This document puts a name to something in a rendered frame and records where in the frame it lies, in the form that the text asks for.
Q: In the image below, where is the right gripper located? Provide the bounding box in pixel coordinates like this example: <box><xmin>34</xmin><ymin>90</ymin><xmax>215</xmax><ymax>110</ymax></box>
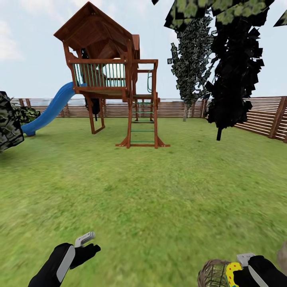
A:
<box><xmin>233</xmin><ymin>267</ymin><xmax>257</xmax><ymax>287</ymax></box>

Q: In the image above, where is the easter egg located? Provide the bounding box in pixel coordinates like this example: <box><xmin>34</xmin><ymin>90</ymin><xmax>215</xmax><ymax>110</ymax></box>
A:
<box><xmin>224</xmin><ymin>262</ymin><xmax>242</xmax><ymax>287</ymax></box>

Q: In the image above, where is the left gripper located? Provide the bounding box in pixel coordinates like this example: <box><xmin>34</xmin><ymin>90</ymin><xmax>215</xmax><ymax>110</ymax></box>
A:
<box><xmin>70</xmin><ymin>244</ymin><xmax>101</xmax><ymax>269</ymax></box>

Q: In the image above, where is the wicker basket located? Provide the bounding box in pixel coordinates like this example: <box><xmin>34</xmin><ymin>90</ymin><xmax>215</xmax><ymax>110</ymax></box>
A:
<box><xmin>197</xmin><ymin>259</ymin><xmax>230</xmax><ymax>287</ymax></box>

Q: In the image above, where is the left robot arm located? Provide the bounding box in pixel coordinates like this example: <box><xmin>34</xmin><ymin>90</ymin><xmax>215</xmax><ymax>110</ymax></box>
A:
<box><xmin>28</xmin><ymin>232</ymin><xmax>101</xmax><ymax>287</ymax></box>

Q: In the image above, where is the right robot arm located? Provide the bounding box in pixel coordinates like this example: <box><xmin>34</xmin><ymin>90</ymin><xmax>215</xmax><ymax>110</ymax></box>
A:
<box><xmin>233</xmin><ymin>253</ymin><xmax>287</xmax><ymax>287</ymax></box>

